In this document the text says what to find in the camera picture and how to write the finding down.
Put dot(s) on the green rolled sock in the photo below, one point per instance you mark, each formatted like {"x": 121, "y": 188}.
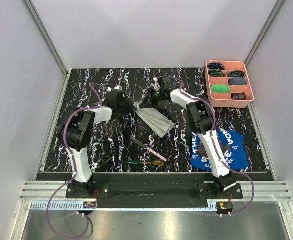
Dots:
{"x": 220, "y": 88}

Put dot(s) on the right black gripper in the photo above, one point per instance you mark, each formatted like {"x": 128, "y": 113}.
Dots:
{"x": 145, "y": 104}

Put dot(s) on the blue patterned sock top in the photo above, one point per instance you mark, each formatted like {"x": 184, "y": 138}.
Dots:
{"x": 215, "y": 66}

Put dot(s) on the dark brown rolled sock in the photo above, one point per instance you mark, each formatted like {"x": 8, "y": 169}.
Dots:
{"x": 238, "y": 96}

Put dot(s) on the pink divided organizer tray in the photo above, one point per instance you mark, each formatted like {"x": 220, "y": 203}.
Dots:
{"x": 228, "y": 84}

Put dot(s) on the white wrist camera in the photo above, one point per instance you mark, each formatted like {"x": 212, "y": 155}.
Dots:
{"x": 115, "y": 88}
{"x": 156, "y": 86}

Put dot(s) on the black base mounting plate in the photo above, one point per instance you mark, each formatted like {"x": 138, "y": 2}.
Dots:
{"x": 154, "y": 191}

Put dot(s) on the blue patterned sock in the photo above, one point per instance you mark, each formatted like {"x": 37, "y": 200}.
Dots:
{"x": 237, "y": 74}
{"x": 216, "y": 73}
{"x": 215, "y": 66}

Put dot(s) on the blue patterned sock right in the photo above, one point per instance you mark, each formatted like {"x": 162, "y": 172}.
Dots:
{"x": 237, "y": 74}

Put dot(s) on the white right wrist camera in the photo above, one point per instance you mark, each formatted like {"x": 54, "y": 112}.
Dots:
{"x": 156, "y": 86}

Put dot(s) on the dark blue rolled sock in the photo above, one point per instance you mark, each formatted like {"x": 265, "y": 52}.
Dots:
{"x": 237, "y": 81}

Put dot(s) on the black marbled table mat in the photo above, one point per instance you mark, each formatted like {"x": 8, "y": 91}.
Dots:
{"x": 111, "y": 147}

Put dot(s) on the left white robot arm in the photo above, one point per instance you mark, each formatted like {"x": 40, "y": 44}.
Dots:
{"x": 76, "y": 133}

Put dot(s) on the pink-handled table knife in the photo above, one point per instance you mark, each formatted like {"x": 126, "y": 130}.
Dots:
{"x": 148, "y": 149}

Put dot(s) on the grey cloth napkin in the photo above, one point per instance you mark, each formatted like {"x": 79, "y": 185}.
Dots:
{"x": 158, "y": 123}

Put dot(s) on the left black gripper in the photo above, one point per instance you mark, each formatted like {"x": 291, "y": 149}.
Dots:
{"x": 131, "y": 108}

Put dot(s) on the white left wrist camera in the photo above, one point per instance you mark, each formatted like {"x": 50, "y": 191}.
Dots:
{"x": 115, "y": 88}

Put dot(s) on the gold fork green handle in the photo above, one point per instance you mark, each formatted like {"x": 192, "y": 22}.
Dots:
{"x": 156, "y": 163}

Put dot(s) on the blue printed t-shirt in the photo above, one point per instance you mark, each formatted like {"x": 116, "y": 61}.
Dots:
{"x": 232, "y": 147}

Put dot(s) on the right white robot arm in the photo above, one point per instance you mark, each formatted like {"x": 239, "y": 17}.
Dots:
{"x": 202, "y": 121}

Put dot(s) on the aluminium frame rail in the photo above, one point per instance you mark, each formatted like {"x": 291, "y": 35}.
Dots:
{"x": 45, "y": 35}

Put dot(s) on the blue patterned sock middle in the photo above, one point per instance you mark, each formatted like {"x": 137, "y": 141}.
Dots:
{"x": 216, "y": 73}

